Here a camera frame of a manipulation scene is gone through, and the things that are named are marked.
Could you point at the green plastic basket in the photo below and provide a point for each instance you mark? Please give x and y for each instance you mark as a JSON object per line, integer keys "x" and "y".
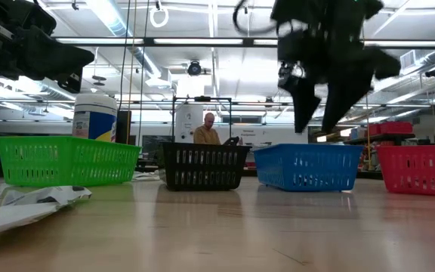
{"x": 66, "y": 162}

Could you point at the small red storage bin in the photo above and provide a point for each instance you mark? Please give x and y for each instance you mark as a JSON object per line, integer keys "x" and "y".
{"x": 374, "y": 129}

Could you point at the small black ceiling camera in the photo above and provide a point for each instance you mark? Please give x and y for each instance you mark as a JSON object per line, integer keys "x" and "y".
{"x": 434, "y": 72}

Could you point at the red plastic basket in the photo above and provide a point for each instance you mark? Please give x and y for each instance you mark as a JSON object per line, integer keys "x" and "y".
{"x": 417, "y": 153}

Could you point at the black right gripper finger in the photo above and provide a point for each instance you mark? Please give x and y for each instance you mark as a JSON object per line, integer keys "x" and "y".
{"x": 353, "y": 83}
{"x": 302, "y": 98}

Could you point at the black upright panel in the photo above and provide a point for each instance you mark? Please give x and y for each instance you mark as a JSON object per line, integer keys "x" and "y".
{"x": 122, "y": 126}

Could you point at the black ceiling disc fixture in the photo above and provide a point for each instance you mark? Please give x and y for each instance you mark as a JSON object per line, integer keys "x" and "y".
{"x": 99, "y": 80}

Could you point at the long striped packet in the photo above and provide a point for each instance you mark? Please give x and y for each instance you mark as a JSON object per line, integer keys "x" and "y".
{"x": 145, "y": 176}

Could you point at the blue plastic basket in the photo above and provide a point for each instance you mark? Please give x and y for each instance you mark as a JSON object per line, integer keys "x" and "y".
{"x": 278, "y": 166}

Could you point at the white packet dark print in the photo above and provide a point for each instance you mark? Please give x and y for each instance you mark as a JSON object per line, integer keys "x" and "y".
{"x": 51, "y": 194}

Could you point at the black beam with light bars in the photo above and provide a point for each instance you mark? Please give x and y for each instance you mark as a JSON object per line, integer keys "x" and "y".
{"x": 248, "y": 42}

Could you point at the black chair back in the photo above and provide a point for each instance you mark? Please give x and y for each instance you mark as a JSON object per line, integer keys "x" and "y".
{"x": 232, "y": 141}

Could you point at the round black ceiling camera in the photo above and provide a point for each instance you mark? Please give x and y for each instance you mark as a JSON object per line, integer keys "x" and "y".
{"x": 194, "y": 68}

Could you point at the person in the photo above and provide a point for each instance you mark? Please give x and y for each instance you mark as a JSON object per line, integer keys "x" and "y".
{"x": 206, "y": 136}

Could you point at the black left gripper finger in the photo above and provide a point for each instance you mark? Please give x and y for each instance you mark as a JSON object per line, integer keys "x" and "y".
{"x": 70, "y": 84}
{"x": 59, "y": 60}

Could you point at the large red storage bin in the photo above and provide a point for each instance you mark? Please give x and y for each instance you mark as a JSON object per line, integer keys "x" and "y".
{"x": 397, "y": 128}

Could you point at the long white ridged packet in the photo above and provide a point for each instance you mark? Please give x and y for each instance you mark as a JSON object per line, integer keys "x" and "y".
{"x": 6, "y": 217}

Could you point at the black plastic basket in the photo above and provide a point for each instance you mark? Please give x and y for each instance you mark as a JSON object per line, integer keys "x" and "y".
{"x": 202, "y": 146}

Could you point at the white cabinet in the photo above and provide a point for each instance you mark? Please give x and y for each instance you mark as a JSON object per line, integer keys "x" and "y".
{"x": 185, "y": 128}

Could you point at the black stand frame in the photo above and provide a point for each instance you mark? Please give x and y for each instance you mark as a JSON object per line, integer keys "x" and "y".
{"x": 202, "y": 99}

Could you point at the white wipes canister blue label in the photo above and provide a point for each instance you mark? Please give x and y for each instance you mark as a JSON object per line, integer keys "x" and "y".
{"x": 94, "y": 117}

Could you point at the dark monitor screen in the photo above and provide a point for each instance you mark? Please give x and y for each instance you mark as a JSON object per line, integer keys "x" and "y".
{"x": 153, "y": 145}

